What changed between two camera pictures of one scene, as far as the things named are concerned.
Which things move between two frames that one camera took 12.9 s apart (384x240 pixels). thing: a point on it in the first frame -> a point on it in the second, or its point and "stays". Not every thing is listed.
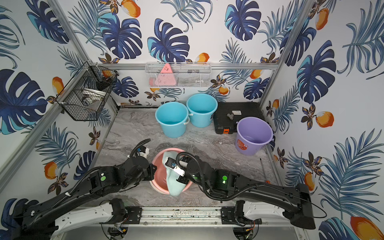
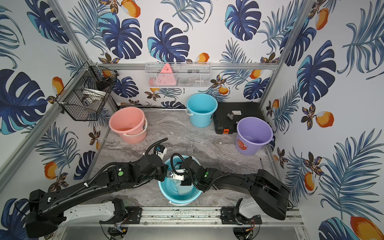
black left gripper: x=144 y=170 -> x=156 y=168
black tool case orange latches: x=228 y=114 stays
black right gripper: x=183 y=180 stays
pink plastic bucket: x=159 y=183 -> x=130 y=122
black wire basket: x=86 y=94 stays
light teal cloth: x=175 y=186 -> x=183 y=189
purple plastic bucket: x=253 y=134 stays
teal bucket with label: x=201 y=107 stays
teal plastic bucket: x=172 y=116 -> x=170 y=188
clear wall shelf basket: x=178 y=74 stays
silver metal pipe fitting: x=231 y=116 stays
